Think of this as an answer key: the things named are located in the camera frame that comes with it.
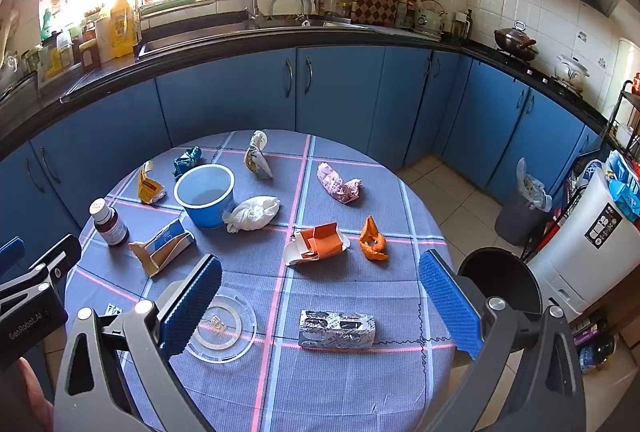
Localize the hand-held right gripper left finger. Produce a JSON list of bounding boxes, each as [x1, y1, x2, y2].
[[54, 253, 223, 432]]

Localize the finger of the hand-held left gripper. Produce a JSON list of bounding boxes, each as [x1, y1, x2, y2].
[[0, 235, 83, 309], [0, 236, 27, 270]]

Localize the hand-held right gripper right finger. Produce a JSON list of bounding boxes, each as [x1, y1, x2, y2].
[[418, 249, 587, 432]]

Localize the brown medicine bottle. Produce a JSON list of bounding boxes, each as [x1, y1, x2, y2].
[[89, 198, 130, 247]]

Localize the black round trash bin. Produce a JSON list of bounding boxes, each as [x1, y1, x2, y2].
[[457, 247, 543, 353]]

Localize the torn blue cardboard box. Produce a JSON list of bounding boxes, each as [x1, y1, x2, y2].
[[128, 218, 196, 279]]

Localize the blue paper cup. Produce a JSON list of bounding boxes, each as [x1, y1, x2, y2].
[[173, 163, 236, 230]]

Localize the yellow wrapper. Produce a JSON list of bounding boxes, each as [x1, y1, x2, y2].
[[137, 161, 167, 204]]

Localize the teal wrapper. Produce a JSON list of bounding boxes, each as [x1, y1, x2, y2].
[[172, 146, 202, 179]]

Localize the pink white wrapper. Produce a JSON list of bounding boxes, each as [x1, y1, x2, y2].
[[317, 161, 363, 204]]

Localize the person's left hand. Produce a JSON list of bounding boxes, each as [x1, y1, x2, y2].
[[17, 357, 55, 432]]

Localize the clear plastic lid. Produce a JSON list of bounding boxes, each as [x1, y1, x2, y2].
[[187, 286, 258, 364]]

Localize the orange peel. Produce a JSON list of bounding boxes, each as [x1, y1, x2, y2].
[[359, 215, 389, 261]]

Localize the grey waste basket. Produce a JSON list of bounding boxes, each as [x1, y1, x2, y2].
[[495, 192, 551, 247]]

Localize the crumpled white tissue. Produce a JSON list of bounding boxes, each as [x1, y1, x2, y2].
[[222, 195, 282, 233]]

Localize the black white printed paper wrap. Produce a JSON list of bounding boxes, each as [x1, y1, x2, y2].
[[298, 309, 377, 351]]

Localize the orange white carton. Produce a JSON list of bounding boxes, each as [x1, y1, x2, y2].
[[283, 221, 351, 267]]

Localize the clear plastic bin bag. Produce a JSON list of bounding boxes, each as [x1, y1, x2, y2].
[[515, 157, 553, 213]]

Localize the purple bottle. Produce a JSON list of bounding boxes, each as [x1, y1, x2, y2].
[[572, 317, 608, 345]]

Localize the dark blue bottle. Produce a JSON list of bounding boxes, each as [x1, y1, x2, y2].
[[577, 334, 616, 375]]

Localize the crumpled white yellow packet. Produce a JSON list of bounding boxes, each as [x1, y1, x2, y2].
[[243, 129, 274, 180]]

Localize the cyan tissue pack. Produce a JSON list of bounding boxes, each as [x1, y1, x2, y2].
[[610, 179, 640, 223]]

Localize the dark blue tissue pack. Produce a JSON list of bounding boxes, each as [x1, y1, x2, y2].
[[607, 152, 637, 181]]

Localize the blue base cabinets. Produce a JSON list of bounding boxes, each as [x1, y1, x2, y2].
[[0, 45, 606, 263]]

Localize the yellow detergent bottle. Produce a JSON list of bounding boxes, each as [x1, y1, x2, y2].
[[109, 0, 137, 59]]

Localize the black gas stove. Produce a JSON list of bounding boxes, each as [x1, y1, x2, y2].
[[495, 50, 586, 98]]

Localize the black metal shelf rack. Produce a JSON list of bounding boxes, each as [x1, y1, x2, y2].
[[602, 80, 640, 148]]

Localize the black kitchen countertop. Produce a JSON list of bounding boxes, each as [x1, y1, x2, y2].
[[0, 25, 608, 158]]

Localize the white clay pot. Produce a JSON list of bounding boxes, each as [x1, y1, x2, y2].
[[554, 55, 591, 88]]

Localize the steel kitchen sink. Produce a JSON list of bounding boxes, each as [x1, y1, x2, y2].
[[137, 15, 371, 58]]

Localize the dark wok with lid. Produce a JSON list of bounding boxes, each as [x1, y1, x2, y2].
[[494, 21, 540, 60]]

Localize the glass oil bottle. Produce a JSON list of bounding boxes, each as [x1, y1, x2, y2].
[[452, 9, 473, 38]]

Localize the pale green kettle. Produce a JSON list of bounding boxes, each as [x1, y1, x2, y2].
[[413, 0, 446, 36]]

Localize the glass spice jars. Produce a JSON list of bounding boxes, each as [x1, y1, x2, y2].
[[395, 0, 417, 27]]

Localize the red black folded frame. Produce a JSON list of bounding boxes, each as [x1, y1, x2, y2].
[[545, 172, 587, 258]]

